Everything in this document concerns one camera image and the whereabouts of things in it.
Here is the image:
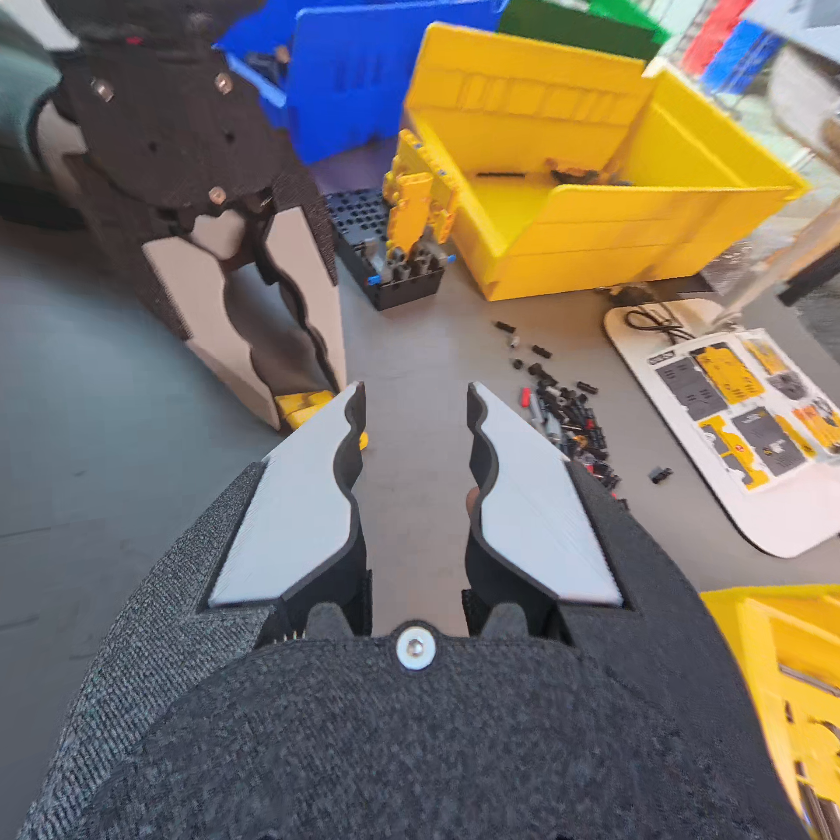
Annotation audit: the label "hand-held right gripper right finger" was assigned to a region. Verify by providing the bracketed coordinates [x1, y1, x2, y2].
[466, 382, 624, 606]

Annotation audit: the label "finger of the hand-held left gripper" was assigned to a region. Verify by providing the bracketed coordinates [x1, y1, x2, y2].
[261, 206, 349, 395]
[142, 235, 284, 432]

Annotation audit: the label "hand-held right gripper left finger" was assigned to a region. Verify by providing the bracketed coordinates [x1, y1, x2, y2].
[208, 382, 368, 608]

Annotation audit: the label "yellow lego subassembly blue pins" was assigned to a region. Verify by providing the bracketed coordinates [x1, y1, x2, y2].
[274, 388, 370, 452]

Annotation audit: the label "yellow storage bin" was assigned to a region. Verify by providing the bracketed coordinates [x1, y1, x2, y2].
[701, 584, 840, 840]
[402, 21, 811, 303]

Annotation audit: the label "person's left forearm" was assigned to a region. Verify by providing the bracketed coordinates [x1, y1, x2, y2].
[0, 10, 67, 227]

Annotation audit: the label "lego model on black base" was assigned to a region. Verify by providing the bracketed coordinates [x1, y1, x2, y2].
[325, 128, 460, 312]

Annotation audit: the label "pile of small lego pieces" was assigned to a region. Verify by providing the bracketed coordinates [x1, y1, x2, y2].
[493, 319, 676, 514]

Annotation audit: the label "lego tracked assembly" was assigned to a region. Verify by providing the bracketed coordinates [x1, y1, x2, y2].
[548, 159, 634, 188]

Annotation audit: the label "blue storage bin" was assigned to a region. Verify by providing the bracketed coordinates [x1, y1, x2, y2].
[213, 0, 509, 165]

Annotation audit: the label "white rounded instruction card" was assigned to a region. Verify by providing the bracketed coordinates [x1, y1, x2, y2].
[604, 298, 840, 560]

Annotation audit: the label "green storage bin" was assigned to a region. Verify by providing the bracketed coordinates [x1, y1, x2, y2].
[497, 0, 670, 63]

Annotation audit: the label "shelf of coloured bins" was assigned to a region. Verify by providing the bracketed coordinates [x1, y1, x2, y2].
[679, 0, 788, 96]

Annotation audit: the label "pale document stand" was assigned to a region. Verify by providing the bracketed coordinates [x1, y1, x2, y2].
[715, 39, 840, 329]

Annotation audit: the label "black coiled cable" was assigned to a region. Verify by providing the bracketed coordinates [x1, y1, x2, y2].
[623, 305, 698, 347]

